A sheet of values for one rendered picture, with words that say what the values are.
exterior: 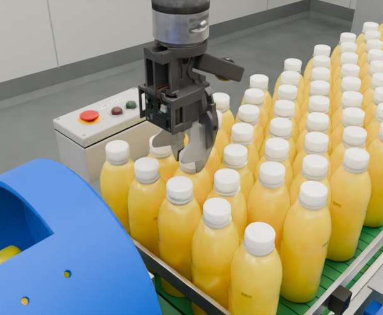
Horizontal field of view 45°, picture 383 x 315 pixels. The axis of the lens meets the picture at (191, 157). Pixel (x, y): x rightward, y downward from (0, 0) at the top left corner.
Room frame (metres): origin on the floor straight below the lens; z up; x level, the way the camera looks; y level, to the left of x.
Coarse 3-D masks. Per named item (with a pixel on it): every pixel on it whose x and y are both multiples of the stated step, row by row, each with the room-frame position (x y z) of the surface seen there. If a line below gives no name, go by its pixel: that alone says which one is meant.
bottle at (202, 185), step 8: (184, 168) 0.61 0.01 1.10; (184, 176) 0.60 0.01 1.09; (192, 176) 0.60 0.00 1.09; (200, 176) 0.61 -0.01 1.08; (208, 176) 0.62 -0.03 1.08; (200, 184) 0.60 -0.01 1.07; (208, 184) 0.61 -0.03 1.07; (200, 192) 0.59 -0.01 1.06; (208, 192) 0.60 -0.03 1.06; (200, 200) 0.59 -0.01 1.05
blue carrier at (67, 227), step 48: (0, 192) 0.47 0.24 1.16; (48, 192) 0.37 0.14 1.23; (96, 192) 0.38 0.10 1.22; (0, 240) 0.47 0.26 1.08; (48, 240) 0.32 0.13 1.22; (96, 240) 0.33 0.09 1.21; (0, 288) 0.27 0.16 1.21; (48, 288) 0.28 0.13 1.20; (96, 288) 0.30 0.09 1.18; (144, 288) 0.32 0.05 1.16
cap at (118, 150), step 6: (108, 144) 0.66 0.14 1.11; (114, 144) 0.66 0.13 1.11; (120, 144) 0.66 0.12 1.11; (126, 144) 0.66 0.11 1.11; (108, 150) 0.64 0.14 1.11; (114, 150) 0.64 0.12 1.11; (120, 150) 0.64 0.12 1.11; (126, 150) 0.64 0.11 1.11; (108, 156) 0.64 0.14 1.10; (114, 156) 0.64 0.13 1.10; (120, 156) 0.64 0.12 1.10; (126, 156) 0.64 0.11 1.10
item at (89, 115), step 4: (84, 112) 0.77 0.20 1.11; (88, 112) 0.77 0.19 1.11; (92, 112) 0.77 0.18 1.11; (96, 112) 0.77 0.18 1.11; (80, 116) 0.76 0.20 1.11; (84, 116) 0.76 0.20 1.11; (88, 116) 0.76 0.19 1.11; (92, 116) 0.76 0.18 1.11; (96, 116) 0.76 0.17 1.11; (84, 120) 0.75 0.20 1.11; (88, 120) 0.75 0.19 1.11; (92, 120) 0.76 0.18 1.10
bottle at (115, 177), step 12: (108, 168) 0.64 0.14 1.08; (120, 168) 0.63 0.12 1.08; (132, 168) 0.64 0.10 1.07; (108, 180) 0.63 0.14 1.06; (120, 180) 0.62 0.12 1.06; (108, 192) 0.62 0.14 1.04; (120, 192) 0.62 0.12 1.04; (108, 204) 0.63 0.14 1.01; (120, 204) 0.62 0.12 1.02; (120, 216) 0.62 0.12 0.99
